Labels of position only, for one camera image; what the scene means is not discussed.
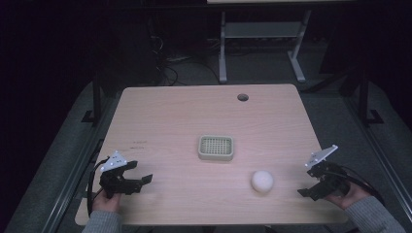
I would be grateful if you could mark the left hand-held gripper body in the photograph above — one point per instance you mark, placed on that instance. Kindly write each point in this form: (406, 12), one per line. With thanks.
(111, 183)

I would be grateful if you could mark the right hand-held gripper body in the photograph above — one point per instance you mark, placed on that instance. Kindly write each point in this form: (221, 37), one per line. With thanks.
(328, 179)

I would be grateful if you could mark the white round soap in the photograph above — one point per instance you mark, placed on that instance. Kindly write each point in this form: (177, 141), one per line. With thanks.
(262, 181)

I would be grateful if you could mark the small white ridged tray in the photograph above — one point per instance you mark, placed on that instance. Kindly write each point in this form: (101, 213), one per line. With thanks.
(216, 147)

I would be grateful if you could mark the person's left hand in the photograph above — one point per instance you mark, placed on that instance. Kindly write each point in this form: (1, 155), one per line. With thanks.
(107, 203)

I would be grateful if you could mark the person's right hand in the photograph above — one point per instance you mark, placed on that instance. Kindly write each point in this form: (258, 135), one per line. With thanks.
(351, 197)

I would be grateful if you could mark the black metal stand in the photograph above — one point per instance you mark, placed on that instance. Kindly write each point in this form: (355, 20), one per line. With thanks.
(96, 100)
(365, 100)

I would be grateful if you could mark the white metal desk frame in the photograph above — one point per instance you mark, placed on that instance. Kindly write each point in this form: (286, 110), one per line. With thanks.
(259, 30)

